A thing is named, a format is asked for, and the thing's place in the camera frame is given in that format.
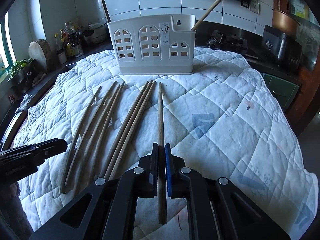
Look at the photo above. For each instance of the black gas stove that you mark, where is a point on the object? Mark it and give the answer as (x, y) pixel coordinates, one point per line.
(227, 42)

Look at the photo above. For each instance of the white quilted cloth mat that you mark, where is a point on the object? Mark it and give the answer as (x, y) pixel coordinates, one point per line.
(222, 120)

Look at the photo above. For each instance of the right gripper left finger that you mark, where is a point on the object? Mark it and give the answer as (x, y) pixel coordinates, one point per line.
(153, 171)

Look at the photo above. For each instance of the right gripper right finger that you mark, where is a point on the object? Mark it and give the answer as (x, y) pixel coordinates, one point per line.
(170, 170)

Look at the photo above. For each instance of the clear oil bottle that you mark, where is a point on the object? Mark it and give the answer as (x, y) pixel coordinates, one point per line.
(59, 49)

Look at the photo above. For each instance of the wall power socket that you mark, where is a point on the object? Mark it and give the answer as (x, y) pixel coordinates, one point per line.
(254, 7)

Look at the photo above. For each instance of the wooden glass cabinet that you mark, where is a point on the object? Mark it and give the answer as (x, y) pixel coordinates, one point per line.
(306, 103)

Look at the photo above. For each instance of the grey dish rag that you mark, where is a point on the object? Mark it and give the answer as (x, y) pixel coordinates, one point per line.
(24, 104)

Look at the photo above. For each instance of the metal cooking pot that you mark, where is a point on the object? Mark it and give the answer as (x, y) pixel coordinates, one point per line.
(95, 33)

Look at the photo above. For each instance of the metal bowl of greens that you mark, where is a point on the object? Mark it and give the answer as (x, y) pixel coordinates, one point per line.
(21, 75)

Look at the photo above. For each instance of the round wooden cutting board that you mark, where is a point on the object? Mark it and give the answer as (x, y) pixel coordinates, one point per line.
(40, 51)

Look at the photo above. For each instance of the wooden chopstick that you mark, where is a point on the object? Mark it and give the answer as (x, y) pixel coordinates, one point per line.
(162, 196)
(204, 16)
(88, 152)
(105, 129)
(90, 122)
(120, 133)
(135, 127)
(119, 143)

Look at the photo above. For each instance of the white plastic utensil holder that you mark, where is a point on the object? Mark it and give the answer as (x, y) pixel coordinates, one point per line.
(156, 44)

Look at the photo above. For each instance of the copper coloured pot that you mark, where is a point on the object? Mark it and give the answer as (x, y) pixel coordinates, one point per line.
(285, 23)

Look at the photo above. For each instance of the dark soy sauce bottle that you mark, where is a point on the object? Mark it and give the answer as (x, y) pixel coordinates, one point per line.
(71, 41)

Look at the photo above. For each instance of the wooden chopstick crossing under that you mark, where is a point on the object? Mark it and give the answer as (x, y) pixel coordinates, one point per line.
(71, 150)

